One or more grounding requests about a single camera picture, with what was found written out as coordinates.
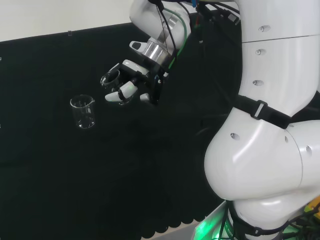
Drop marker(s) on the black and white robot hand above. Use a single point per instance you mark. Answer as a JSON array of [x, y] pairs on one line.
[[135, 67]]

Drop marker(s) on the clear glass beaker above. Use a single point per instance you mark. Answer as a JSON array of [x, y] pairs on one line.
[[83, 115], [110, 80]]

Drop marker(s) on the black electronics box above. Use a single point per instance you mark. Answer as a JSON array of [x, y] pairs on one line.
[[222, 15]]

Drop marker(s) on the black bench cloth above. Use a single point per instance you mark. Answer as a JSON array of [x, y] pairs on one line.
[[75, 162]]

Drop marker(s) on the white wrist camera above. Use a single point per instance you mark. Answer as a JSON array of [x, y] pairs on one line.
[[137, 46]]

